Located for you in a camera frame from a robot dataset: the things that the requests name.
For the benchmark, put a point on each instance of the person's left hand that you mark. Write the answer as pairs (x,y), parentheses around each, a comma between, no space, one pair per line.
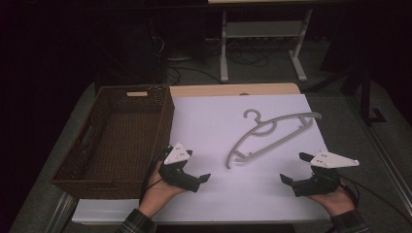
(155,194)

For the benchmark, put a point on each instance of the dark metal stand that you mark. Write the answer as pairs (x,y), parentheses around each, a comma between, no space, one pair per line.
(366,97)

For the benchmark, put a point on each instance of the brown woven basket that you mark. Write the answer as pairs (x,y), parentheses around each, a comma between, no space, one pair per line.
(129,142)

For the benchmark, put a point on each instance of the aluminium rail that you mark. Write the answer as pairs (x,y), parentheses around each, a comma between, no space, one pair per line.
(63,212)
(382,152)

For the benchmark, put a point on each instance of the grey plastic clothes hanger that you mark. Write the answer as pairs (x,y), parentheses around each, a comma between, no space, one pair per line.
(259,150)

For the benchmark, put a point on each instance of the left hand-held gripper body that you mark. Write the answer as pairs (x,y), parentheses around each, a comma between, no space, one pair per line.
(176,156)

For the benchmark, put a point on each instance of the person's right hand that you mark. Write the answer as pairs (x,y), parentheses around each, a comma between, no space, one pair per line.
(336,200)

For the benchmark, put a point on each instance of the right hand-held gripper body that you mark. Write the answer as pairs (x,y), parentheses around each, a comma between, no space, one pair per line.
(327,160)

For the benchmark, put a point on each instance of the white metal desk frame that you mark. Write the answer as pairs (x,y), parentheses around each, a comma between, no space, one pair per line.
(262,29)

